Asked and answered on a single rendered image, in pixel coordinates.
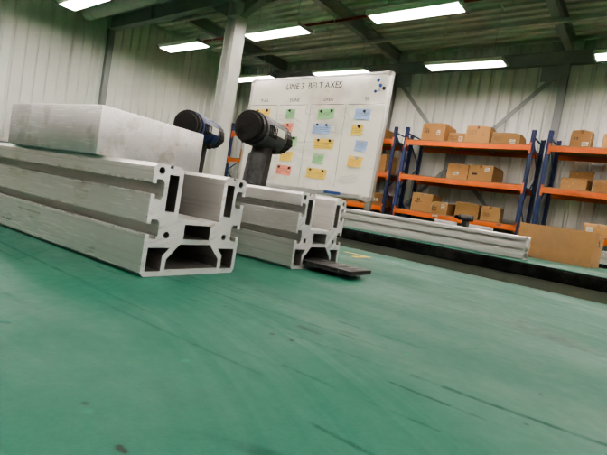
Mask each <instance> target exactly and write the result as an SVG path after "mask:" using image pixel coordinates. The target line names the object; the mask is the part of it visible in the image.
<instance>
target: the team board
mask: <svg viewBox="0 0 607 455"><path fill-rule="evenodd" d="M394 77H395V72H394V71H392V70H391V71H390V70H384V71H379V72H364V73H350V74H335V75H321V76H306V77H291V78H277V79H253V81H252V88H251V94H250V100H249V106H248V110H249V109H252V110H256V111H258V112H261V113H262V114H264V115H266V116H268V117H270V118H272V119H274V120H275V121H276V122H278V123H280V124H281V125H283V126H284V127H286V128H287V129H288V130H289V132H290V133H291V135H292V137H293V138H292V141H293V144H292V146H293V147H291V148H290V149H289V150H288V151H286V152H285V153H282V154H272V159H271V163H270V167H269V172H268V176H267V181H266V187H270V188H277V189H283V190H295V191H301V192H306V193H312V194H319V195H325V196H332V197H338V198H344V199H351V200H362V201H365V204H364V211H369V212H370V210H371V204H372V202H373V200H374V194H375V189H376V183H377V177H378V168H379V163H380V157H381V152H382V146H383V142H384V136H385V131H386V125H387V120H388V110H389V105H390V99H391V94H392V88H393V83H394ZM251 150H252V146H251V145H249V144H245V143H244V142H243V146H242V152H241V158H240V164H239V170H238V179H240V180H242V178H243V174H244V170H245V166H246V162H247V156H248V153H250V152H251Z"/></svg>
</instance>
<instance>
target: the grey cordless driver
mask: <svg viewBox="0 0 607 455"><path fill-rule="evenodd" d="M235 133H236V135H237V137H238V139H239V140H241V141H242V142H244V143H245V144H249V145H251V146H252V150H251V152H250V153H248V156H247V162H246V166H245V170H244V174H243V178H242V180H244V181H246V184H252V185H258V186H264V187H265V186H266V181H267V176H268V172H269V167H270V163H271V159H272V154H282V153H285V152H286V151H288V150H289V149H290V148H291V147H293V146H292V144H293V141H292V138H293V137H292V135H291V133H290V132H289V130H288V129H287V128H286V127H284V126H283V125H281V124H280V123H278V122H276V121H275V120H274V119H272V118H270V117H268V116H266V115H264V114H262V113H261V112H258V111H256V110H252V109H249V110H246V111H244V112H242V113H241V114H240V115H239V116H238V118H237V120H236V123H235Z"/></svg>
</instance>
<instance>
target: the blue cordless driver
mask: <svg viewBox="0 0 607 455"><path fill-rule="evenodd" d="M173 125H175V126H178V127H180V128H184V129H187V130H190V131H193V132H196V133H200V134H203V135H204V137H203V144H202V149H201V160H200V167H199V173H202V170H203V165H204V161H205V156H206V152H207V149H211V148H212V149H215V148H218V147H219V146H220V145H221V144H223V142H224V138H225V137H224V134H225V133H224V132H223V131H224V130H223V129H222V128H221V126H219V125H218V124H216V123H215V122H214V121H212V120H210V119H208V118H207V117H206V116H203V115H201V114H199V113H197V112H195V111H192V110H189V109H186V110H183V111H181V112H179V113H178V114H177V115H176V117H175V119H174V120H173Z"/></svg>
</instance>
